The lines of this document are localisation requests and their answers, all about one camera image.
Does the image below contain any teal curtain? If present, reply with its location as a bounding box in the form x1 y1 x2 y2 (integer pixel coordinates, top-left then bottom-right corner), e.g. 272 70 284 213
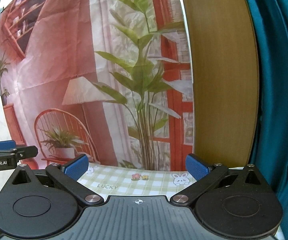
247 0 288 239

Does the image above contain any wooden headboard panel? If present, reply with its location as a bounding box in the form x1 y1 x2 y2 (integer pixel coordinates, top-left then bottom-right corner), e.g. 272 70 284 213
183 0 259 167

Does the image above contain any printed room backdrop cloth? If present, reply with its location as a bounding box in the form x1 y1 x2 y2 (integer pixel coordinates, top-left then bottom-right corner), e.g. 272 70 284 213
0 0 194 171

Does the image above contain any checked bunny tablecloth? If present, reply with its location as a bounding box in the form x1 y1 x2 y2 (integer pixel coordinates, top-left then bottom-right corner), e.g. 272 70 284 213
78 163 196 199

